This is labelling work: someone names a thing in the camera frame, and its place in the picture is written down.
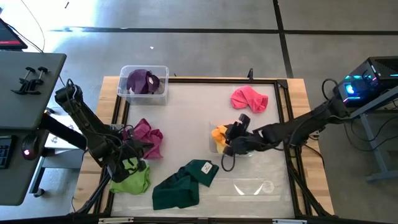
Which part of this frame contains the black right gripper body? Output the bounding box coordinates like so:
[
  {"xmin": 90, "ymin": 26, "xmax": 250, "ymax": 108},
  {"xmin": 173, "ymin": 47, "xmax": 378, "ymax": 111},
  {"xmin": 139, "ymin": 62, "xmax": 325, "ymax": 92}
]
[{"xmin": 233, "ymin": 113, "xmax": 265, "ymax": 156}]

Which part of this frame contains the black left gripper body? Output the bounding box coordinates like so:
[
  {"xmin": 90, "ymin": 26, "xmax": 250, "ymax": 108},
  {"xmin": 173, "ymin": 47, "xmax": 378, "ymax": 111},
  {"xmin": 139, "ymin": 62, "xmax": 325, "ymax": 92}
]
[{"xmin": 107, "ymin": 136, "xmax": 141, "ymax": 183}]

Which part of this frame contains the magenta towel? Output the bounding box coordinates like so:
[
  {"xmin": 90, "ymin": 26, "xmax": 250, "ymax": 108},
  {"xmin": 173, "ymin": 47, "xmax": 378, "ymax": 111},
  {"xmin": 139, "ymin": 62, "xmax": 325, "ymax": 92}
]
[{"xmin": 123, "ymin": 118, "xmax": 164, "ymax": 160}]

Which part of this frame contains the orange towel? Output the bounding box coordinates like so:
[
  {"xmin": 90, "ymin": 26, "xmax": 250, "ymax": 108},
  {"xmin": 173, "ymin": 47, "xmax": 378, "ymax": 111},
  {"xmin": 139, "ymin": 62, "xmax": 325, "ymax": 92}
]
[{"xmin": 211, "ymin": 124, "xmax": 229, "ymax": 147}]

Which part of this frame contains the lime green towel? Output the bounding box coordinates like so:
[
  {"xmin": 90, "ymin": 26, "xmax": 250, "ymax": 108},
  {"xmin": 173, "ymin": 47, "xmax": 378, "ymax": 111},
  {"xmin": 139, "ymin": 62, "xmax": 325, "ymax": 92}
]
[{"xmin": 109, "ymin": 157, "xmax": 152, "ymax": 196}]

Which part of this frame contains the purple towel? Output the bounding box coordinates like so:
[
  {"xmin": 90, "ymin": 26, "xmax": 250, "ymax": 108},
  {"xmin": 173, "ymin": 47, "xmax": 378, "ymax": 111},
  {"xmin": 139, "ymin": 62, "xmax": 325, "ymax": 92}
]
[{"xmin": 126, "ymin": 68, "xmax": 161, "ymax": 95}]

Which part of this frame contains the pink towel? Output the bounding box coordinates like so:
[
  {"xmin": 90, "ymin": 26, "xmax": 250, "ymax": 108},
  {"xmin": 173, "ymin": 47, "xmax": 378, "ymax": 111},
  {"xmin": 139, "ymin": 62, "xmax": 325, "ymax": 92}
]
[{"xmin": 230, "ymin": 85, "xmax": 269, "ymax": 114}]

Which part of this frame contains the white table mat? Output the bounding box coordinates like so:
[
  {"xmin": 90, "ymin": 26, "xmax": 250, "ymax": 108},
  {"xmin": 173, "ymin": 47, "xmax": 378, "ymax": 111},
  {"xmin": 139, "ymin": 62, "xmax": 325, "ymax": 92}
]
[{"xmin": 110, "ymin": 82, "xmax": 295, "ymax": 218}]

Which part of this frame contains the dark green towel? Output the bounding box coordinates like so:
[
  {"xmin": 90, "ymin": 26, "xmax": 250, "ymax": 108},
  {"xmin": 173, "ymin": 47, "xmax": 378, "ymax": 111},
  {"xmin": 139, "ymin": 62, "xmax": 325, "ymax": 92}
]
[{"xmin": 151, "ymin": 159, "xmax": 220, "ymax": 211}]

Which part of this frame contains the white metal strip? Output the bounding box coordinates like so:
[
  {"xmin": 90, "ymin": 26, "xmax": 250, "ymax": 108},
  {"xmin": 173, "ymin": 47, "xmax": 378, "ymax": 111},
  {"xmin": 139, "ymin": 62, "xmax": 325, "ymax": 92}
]
[
  {"xmin": 98, "ymin": 217, "xmax": 135, "ymax": 224},
  {"xmin": 272, "ymin": 218, "xmax": 308, "ymax": 224}
]

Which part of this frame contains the black beam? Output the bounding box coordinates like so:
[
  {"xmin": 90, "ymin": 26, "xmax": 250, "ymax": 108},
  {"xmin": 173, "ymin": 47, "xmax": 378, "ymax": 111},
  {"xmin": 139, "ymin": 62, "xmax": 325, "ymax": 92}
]
[{"xmin": 39, "ymin": 112, "xmax": 88, "ymax": 151}]

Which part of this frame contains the black computer mouse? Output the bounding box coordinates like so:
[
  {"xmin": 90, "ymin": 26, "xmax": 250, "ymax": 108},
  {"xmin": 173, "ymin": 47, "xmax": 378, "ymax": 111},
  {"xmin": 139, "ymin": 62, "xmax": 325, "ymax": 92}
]
[{"xmin": 21, "ymin": 133, "xmax": 40, "ymax": 162}]

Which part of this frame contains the black keyboard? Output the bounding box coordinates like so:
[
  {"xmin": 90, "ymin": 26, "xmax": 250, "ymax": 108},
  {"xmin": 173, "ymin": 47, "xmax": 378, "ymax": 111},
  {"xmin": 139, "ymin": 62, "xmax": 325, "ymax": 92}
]
[{"xmin": 0, "ymin": 136, "xmax": 13, "ymax": 170}]

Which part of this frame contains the black screw clamp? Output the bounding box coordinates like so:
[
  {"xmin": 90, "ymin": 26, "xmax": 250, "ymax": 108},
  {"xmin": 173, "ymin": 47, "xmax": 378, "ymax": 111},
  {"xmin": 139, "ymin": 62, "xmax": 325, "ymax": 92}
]
[
  {"xmin": 11, "ymin": 66, "xmax": 36, "ymax": 95},
  {"xmin": 19, "ymin": 66, "xmax": 49, "ymax": 95}
]

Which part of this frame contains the dark grey desk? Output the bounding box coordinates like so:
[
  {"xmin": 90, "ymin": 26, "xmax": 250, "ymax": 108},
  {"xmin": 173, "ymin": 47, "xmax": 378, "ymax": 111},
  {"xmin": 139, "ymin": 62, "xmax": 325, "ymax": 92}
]
[{"xmin": 0, "ymin": 51, "xmax": 67, "ymax": 207}]

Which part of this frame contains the blue-grey metal table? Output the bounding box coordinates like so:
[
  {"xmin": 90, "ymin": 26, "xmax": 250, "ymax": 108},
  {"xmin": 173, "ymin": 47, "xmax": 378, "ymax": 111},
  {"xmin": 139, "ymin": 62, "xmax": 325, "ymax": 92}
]
[{"xmin": 343, "ymin": 85, "xmax": 398, "ymax": 183}]

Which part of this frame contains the black computer tower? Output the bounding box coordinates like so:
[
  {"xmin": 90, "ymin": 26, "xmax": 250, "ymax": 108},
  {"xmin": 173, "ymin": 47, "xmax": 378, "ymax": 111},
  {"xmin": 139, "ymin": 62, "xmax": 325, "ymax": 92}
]
[{"xmin": 332, "ymin": 55, "xmax": 398, "ymax": 109}]

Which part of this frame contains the computer monitor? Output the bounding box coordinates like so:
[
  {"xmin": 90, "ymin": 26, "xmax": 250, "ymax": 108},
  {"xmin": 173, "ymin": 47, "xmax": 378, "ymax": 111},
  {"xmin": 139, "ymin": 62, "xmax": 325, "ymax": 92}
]
[{"xmin": 0, "ymin": 17, "xmax": 28, "ymax": 51}]

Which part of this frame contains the black aluminium table frame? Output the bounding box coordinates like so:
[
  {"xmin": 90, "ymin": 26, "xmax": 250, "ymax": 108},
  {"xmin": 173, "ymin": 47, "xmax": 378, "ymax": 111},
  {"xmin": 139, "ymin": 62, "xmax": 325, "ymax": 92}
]
[{"xmin": 73, "ymin": 76, "xmax": 335, "ymax": 224}]

